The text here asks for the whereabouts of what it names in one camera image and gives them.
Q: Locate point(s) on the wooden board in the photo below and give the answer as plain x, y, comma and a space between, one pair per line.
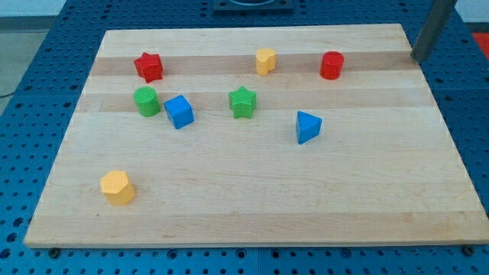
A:
383, 170

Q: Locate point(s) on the blue triangle block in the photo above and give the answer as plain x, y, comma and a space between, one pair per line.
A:
307, 126

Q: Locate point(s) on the red star block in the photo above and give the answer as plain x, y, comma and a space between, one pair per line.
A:
149, 67

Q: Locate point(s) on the red cylinder block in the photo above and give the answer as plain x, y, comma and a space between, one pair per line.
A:
331, 65

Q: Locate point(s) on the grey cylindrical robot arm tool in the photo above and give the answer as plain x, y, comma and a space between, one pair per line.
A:
431, 31

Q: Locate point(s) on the blue cube block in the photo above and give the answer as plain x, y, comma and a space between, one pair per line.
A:
179, 111

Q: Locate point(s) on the dark robot base mount plate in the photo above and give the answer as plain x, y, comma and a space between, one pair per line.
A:
240, 6

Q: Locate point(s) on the yellow hexagon block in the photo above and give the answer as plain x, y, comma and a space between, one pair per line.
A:
117, 187

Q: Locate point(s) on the green star block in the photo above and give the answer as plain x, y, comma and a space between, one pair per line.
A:
242, 102

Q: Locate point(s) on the green cylinder block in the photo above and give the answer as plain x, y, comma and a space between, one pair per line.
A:
146, 101

